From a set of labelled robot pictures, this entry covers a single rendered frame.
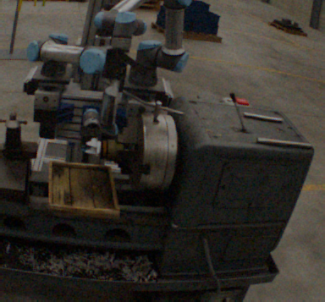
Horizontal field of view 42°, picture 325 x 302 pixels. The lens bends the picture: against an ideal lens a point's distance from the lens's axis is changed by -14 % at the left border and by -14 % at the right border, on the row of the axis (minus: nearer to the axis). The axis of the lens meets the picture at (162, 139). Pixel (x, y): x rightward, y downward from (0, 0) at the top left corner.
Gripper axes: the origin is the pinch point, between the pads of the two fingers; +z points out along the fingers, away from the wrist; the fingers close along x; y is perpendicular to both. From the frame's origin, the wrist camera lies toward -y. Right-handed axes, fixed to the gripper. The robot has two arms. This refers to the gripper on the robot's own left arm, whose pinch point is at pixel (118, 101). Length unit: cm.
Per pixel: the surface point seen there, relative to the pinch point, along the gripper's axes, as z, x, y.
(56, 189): 41.0, -12.9, 21.7
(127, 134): 14.4, -11.5, -6.8
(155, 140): 13.3, 2.6, -15.0
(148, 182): 29.5, 2.5, -14.3
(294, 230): 105, -115, -170
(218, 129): 6.9, 2.6, -39.3
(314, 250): 113, -85, -179
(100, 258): 75, -15, 0
